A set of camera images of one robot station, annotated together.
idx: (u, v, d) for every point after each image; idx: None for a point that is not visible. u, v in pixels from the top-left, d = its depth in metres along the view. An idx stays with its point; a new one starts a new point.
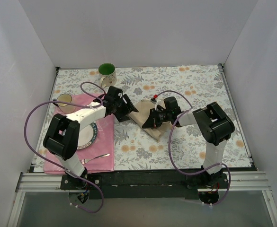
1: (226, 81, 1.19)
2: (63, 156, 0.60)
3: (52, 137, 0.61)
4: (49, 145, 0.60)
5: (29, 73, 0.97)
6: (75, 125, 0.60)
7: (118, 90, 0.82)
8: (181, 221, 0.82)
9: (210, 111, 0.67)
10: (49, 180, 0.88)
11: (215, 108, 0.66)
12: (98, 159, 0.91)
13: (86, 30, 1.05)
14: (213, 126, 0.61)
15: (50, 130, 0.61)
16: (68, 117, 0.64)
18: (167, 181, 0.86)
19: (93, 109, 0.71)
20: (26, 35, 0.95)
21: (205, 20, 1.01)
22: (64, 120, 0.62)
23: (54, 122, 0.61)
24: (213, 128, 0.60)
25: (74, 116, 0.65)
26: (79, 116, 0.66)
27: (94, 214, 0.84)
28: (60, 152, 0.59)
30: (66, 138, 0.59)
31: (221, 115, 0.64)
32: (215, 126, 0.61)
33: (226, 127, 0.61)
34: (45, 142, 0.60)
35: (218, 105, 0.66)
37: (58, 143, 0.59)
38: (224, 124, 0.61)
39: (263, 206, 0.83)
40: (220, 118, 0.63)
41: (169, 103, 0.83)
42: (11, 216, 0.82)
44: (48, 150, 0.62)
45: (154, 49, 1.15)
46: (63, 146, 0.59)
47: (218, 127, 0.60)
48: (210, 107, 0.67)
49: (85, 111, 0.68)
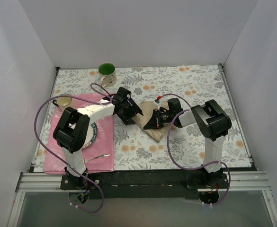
1: (226, 81, 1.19)
2: (71, 148, 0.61)
3: (61, 129, 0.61)
4: (58, 136, 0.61)
5: (29, 73, 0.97)
6: (85, 119, 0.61)
7: (127, 91, 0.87)
8: (181, 221, 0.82)
9: (209, 109, 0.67)
10: (49, 180, 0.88)
11: (212, 105, 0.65)
12: (98, 159, 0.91)
13: (86, 30, 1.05)
14: (209, 121, 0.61)
15: (61, 122, 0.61)
16: (79, 111, 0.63)
18: (168, 181, 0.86)
19: (103, 105, 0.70)
20: (26, 35, 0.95)
21: (205, 20, 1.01)
22: (74, 113, 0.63)
23: (65, 115, 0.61)
24: (209, 124, 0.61)
25: (84, 110, 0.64)
26: (89, 110, 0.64)
27: (94, 214, 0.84)
28: (69, 144, 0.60)
30: (75, 132, 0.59)
31: (218, 111, 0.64)
32: (212, 122, 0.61)
33: (223, 123, 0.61)
34: (55, 134, 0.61)
35: (216, 103, 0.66)
37: (67, 135, 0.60)
38: (222, 120, 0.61)
39: (263, 206, 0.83)
40: (218, 114, 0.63)
41: (173, 103, 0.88)
42: (11, 216, 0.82)
44: (56, 141, 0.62)
45: (154, 49, 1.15)
46: (72, 139, 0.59)
47: (215, 123, 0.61)
48: (208, 104, 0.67)
49: (95, 107, 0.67)
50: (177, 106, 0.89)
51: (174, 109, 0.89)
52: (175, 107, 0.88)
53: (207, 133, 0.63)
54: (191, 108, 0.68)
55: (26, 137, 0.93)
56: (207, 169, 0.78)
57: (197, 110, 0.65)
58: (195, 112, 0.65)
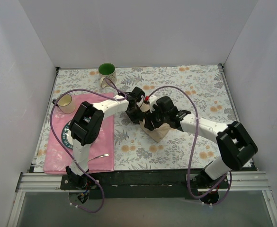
1: (226, 81, 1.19)
2: (84, 141, 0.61)
3: (77, 122, 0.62)
4: (73, 129, 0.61)
5: (30, 73, 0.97)
6: (101, 114, 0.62)
7: (142, 91, 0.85)
8: (181, 221, 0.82)
9: (231, 131, 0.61)
10: (49, 180, 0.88)
11: (239, 129, 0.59)
12: (98, 159, 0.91)
13: (86, 31, 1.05)
14: (239, 154, 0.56)
15: (77, 115, 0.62)
16: (94, 106, 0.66)
18: (167, 181, 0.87)
19: (117, 101, 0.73)
20: (26, 35, 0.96)
21: (205, 20, 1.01)
22: (90, 108, 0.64)
23: (81, 109, 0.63)
24: (240, 158, 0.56)
25: (99, 105, 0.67)
26: (104, 106, 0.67)
27: (94, 214, 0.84)
28: (83, 137, 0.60)
30: (90, 125, 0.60)
31: (247, 139, 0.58)
32: (242, 155, 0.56)
33: (251, 153, 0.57)
34: (70, 125, 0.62)
35: (243, 126, 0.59)
37: (81, 128, 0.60)
38: (250, 151, 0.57)
39: (263, 206, 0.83)
40: (246, 143, 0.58)
41: (163, 104, 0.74)
42: (11, 216, 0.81)
44: (72, 133, 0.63)
45: (154, 49, 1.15)
46: (86, 132, 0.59)
47: (245, 157, 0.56)
48: (233, 127, 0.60)
49: (110, 102, 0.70)
50: (170, 105, 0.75)
51: (168, 110, 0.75)
52: (168, 107, 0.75)
53: (232, 165, 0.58)
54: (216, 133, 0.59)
55: (26, 137, 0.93)
56: (207, 172, 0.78)
57: (226, 141, 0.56)
58: (223, 143, 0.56)
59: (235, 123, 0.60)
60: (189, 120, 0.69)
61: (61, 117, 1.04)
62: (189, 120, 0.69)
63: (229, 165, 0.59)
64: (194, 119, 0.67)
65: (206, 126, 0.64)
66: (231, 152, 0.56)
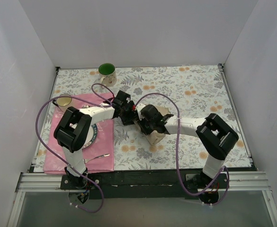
1: (226, 81, 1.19)
2: (71, 148, 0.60)
3: (63, 128, 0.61)
4: (58, 136, 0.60)
5: (29, 73, 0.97)
6: (87, 118, 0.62)
7: (126, 94, 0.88)
8: (181, 221, 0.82)
9: (210, 123, 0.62)
10: (50, 180, 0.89)
11: (216, 120, 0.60)
12: (98, 159, 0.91)
13: (86, 30, 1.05)
14: (222, 144, 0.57)
15: (63, 121, 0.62)
16: (82, 110, 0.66)
18: (168, 181, 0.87)
19: (103, 108, 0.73)
20: (26, 35, 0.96)
21: (205, 20, 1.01)
22: (76, 113, 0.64)
23: (67, 114, 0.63)
24: (222, 145, 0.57)
25: (86, 110, 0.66)
26: (91, 111, 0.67)
27: (94, 214, 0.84)
28: (70, 144, 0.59)
30: (77, 130, 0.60)
31: (225, 127, 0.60)
32: (224, 144, 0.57)
33: (232, 141, 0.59)
34: (56, 132, 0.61)
35: (218, 116, 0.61)
37: (67, 134, 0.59)
38: (231, 139, 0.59)
39: (264, 206, 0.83)
40: (225, 132, 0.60)
41: (147, 111, 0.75)
42: (11, 216, 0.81)
44: (57, 141, 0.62)
45: (154, 49, 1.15)
46: (73, 137, 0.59)
47: (227, 144, 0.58)
48: (210, 119, 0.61)
49: (96, 109, 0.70)
50: (154, 110, 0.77)
51: (152, 117, 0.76)
52: (153, 113, 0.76)
53: (218, 155, 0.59)
54: (197, 129, 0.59)
55: (26, 137, 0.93)
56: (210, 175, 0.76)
57: (207, 135, 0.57)
58: (206, 136, 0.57)
59: (211, 115, 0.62)
60: (172, 121, 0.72)
61: (61, 117, 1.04)
62: (172, 122, 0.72)
63: (214, 156, 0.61)
64: (176, 119, 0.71)
65: (187, 123, 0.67)
66: (214, 144, 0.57)
